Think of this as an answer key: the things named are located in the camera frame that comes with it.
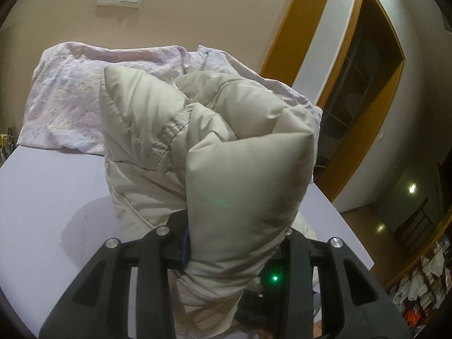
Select pile of assorted packets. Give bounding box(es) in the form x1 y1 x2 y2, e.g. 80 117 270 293
386 235 452 329

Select dark wooden chair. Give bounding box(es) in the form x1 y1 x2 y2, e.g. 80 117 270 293
394 198 436 255

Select small clutter items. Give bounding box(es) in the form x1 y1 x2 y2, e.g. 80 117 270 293
0 126 16 165

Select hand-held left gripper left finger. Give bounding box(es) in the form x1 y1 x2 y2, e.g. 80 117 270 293
39 214 193 339

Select white puffer jacket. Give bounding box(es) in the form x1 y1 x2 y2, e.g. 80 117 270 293
99 64 322 339

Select wooden door frame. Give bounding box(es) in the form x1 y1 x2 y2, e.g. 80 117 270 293
316 0 405 213

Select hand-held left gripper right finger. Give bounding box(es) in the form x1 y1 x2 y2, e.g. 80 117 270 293
272 229 412 339

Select pink floral pillow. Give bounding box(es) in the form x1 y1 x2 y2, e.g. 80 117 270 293
17 42 323 156

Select wooden wall post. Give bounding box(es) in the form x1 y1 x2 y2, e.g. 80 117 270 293
259 0 337 89

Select dark glass door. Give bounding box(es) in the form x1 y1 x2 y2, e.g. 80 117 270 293
318 0 402 181

